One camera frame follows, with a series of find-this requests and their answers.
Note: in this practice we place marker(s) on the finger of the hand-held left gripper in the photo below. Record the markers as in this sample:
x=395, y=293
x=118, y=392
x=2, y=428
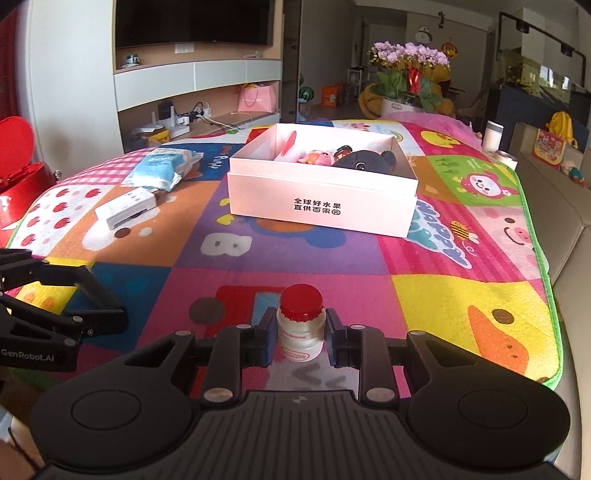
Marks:
x=69, y=275
x=101, y=321

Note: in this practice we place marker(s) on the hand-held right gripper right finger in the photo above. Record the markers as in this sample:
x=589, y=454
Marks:
x=334, y=341

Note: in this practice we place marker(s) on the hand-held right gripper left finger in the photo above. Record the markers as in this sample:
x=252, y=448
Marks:
x=267, y=339

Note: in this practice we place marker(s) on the white bottle with red cap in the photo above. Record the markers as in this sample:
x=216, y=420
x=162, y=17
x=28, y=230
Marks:
x=300, y=332

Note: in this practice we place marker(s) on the white multi-socket adapter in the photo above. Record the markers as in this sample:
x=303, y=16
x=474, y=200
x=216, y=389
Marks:
x=124, y=207

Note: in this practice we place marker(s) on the pale pink cardboard box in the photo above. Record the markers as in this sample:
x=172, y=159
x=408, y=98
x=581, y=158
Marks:
x=323, y=203

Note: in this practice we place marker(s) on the blue and white wipes pack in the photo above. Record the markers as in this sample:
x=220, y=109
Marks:
x=161, y=166

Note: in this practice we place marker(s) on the black plush cat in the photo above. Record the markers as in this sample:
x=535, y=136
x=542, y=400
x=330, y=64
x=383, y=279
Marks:
x=364, y=161

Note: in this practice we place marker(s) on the pink and yellow toy cup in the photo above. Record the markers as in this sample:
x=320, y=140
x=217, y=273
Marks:
x=316, y=159

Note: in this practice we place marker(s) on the person's left forearm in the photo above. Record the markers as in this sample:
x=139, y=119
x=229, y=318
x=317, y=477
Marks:
x=21, y=443

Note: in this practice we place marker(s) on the colourful cartoon play mat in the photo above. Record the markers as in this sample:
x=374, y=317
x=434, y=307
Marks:
x=415, y=295

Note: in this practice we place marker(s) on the red gift box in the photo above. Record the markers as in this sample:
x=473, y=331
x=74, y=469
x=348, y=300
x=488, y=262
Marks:
x=18, y=184

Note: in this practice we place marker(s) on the small yellow box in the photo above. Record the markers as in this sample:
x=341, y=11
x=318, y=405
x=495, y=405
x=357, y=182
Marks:
x=159, y=136

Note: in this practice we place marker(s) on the red ribbon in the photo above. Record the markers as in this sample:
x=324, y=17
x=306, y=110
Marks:
x=288, y=141

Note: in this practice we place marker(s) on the white socket strip with plugs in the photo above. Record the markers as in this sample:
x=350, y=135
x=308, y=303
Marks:
x=202, y=110

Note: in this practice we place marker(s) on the white and wood shelf cabinet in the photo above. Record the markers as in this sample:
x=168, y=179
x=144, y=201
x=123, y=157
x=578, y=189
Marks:
x=184, y=76

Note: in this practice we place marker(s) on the pink gift bag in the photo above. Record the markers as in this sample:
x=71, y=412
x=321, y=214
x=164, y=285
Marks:
x=257, y=98

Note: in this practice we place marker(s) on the orange paper bag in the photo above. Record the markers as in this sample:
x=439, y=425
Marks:
x=333, y=97

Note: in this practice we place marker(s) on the green striped ball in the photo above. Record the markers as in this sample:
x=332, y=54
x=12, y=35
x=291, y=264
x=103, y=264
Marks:
x=305, y=94

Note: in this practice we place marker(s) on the beige sofa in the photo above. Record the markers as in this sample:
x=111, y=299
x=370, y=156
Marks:
x=572, y=258

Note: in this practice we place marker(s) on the white cylindrical jar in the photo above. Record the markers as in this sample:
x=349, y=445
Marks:
x=492, y=136

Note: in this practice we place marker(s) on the white stool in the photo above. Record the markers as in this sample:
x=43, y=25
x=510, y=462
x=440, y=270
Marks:
x=355, y=76

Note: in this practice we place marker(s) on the yellow mesh bag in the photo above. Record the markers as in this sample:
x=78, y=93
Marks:
x=549, y=147

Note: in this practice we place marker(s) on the potted purple orchid plant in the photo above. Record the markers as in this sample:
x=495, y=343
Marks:
x=406, y=53

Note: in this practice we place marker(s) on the yellow backpack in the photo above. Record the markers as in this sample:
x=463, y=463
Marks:
x=561, y=122

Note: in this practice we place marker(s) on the dark cabinet with fish tank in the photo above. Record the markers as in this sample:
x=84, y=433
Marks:
x=531, y=69

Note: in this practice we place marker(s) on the white wall socket plate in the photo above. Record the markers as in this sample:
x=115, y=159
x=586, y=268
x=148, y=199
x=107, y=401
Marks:
x=183, y=48

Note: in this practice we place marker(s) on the orange wall ornament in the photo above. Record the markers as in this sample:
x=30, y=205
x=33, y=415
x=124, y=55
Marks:
x=449, y=49

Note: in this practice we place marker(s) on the round wall clock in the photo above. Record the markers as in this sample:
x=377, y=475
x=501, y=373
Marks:
x=423, y=34

